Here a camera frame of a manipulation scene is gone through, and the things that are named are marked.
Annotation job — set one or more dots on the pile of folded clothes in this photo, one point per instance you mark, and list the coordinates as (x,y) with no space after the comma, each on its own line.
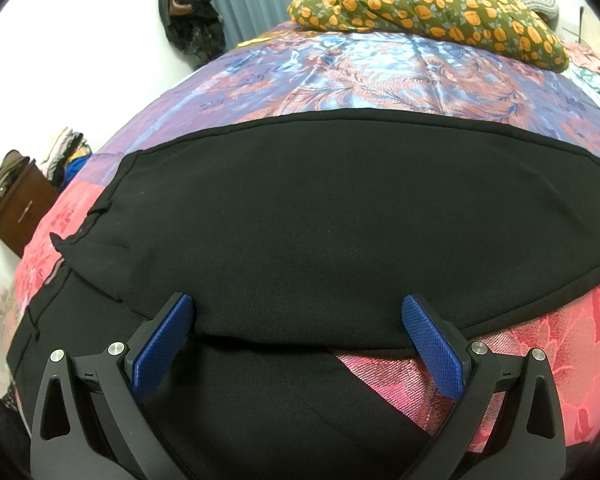
(65,155)

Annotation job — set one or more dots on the pink and teal cloth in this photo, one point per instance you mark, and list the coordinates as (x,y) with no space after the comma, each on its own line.
(590,60)

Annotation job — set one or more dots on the floral satin bedspread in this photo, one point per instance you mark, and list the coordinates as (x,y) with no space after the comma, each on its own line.
(380,80)

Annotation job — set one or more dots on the olive cloth bag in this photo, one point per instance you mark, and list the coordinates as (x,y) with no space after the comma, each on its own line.
(5,175)

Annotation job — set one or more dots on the olive orange-flowered pillow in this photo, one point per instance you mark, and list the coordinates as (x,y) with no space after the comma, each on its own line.
(430,5)

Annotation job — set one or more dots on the grey knitted cloth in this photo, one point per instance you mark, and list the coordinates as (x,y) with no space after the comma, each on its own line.
(542,6)

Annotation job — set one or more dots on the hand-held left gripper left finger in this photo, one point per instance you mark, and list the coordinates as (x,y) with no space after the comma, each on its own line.
(162,341)

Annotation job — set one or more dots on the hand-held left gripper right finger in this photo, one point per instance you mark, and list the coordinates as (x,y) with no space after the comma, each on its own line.
(432,346)

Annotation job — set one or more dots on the brown wooden cabinet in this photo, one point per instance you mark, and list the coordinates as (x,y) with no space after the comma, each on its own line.
(20,217)

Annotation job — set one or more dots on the black pants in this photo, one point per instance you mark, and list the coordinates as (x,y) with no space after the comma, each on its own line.
(305,210)

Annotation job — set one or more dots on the dark patterned cloth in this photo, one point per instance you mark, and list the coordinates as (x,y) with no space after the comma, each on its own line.
(2,435)

